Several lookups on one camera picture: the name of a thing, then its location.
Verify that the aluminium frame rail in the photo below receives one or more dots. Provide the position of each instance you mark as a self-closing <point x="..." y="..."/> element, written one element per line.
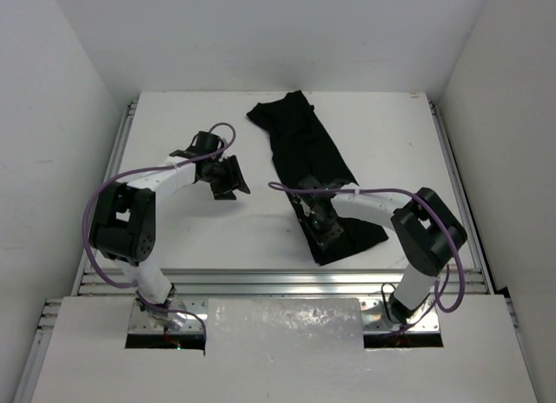
<point x="280" y="328"/>

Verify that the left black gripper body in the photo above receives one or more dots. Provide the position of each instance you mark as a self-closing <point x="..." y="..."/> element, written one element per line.
<point x="227" y="175"/>

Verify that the black t-shirt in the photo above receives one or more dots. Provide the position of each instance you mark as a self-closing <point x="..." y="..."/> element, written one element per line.
<point x="303" y="150"/>

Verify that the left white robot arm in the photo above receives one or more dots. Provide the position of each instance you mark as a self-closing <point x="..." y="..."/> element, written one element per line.
<point x="119" y="220"/>

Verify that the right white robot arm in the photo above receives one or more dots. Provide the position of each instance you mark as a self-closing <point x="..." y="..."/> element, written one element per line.
<point x="428" y="232"/>

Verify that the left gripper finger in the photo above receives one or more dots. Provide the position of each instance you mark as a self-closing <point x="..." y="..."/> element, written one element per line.
<point x="223" y="188"/>
<point x="235" y="179"/>

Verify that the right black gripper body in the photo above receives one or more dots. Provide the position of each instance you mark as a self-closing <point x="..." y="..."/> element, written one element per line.
<point x="318" y="226"/>

